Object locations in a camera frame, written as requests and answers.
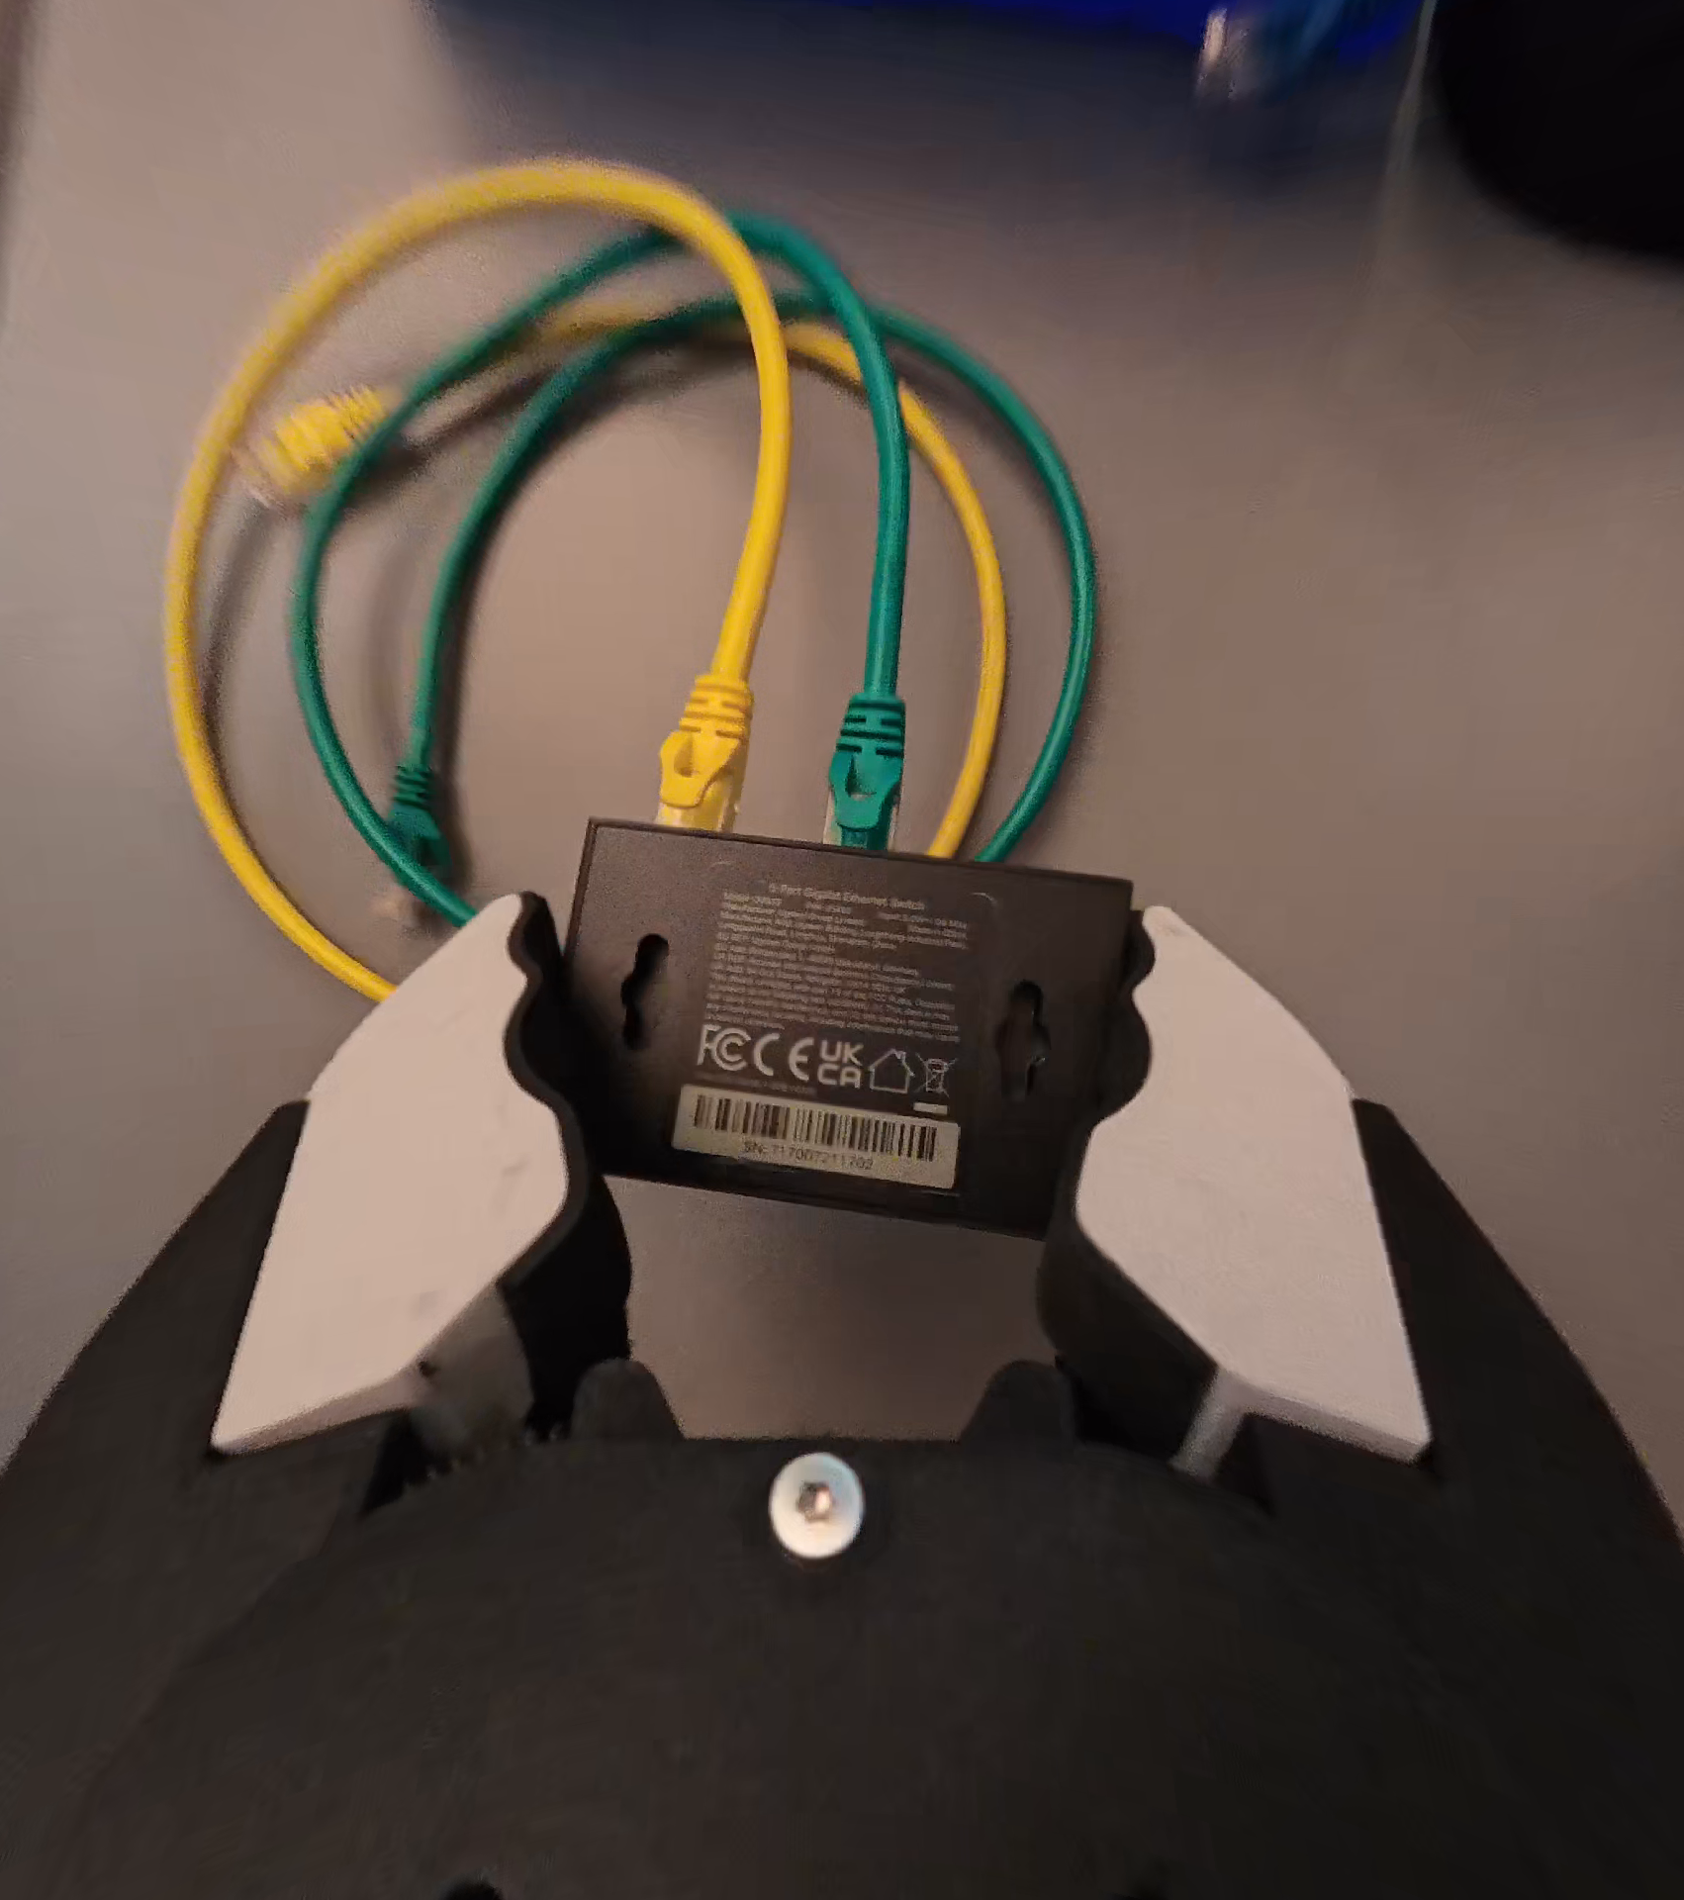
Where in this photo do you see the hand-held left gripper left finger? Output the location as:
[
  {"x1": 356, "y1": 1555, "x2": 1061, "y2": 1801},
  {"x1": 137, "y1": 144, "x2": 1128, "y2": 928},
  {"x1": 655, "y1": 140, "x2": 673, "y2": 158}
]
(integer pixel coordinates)
[{"x1": 208, "y1": 890, "x2": 596, "y2": 1456}]

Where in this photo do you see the blue plastic bin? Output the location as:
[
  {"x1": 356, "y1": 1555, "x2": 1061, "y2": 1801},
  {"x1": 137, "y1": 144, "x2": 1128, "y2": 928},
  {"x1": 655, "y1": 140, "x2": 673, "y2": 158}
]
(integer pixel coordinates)
[{"x1": 426, "y1": 0, "x2": 1439, "y2": 47}]

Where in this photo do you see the dark rounded object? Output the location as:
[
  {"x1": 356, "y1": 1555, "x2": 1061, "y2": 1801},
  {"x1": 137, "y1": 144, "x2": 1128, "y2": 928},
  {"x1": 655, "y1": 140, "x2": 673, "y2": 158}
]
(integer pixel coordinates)
[{"x1": 1427, "y1": 0, "x2": 1684, "y2": 261}]

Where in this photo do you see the blue ethernet cable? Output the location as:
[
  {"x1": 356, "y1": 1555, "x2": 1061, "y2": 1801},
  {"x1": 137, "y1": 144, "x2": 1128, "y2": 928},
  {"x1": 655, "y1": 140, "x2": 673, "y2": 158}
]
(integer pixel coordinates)
[{"x1": 1189, "y1": 0, "x2": 1379, "y2": 99}]

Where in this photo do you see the yellow ethernet cable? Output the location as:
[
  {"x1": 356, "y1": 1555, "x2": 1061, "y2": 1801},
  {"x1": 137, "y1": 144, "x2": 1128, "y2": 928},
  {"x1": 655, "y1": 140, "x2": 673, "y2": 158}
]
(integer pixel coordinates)
[{"x1": 162, "y1": 160, "x2": 1011, "y2": 1007}]

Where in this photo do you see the green ethernet cable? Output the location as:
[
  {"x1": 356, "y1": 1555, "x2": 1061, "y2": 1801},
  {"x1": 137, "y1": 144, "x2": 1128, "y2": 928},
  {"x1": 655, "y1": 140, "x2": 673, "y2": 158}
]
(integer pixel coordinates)
[{"x1": 289, "y1": 212, "x2": 1096, "y2": 930}]

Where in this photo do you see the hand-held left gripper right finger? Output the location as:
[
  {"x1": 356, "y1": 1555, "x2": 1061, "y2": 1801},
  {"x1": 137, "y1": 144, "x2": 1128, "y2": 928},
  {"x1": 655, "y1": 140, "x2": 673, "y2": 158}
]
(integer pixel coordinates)
[{"x1": 1077, "y1": 904, "x2": 1433, "y2": 1474}]

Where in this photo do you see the black network switch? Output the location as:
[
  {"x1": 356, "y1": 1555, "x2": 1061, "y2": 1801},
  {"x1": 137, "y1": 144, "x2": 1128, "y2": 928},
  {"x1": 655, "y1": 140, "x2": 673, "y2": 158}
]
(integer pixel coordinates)
[{"x1": 552, "y1": 815, "x2": 1136, "y2": 1241}]

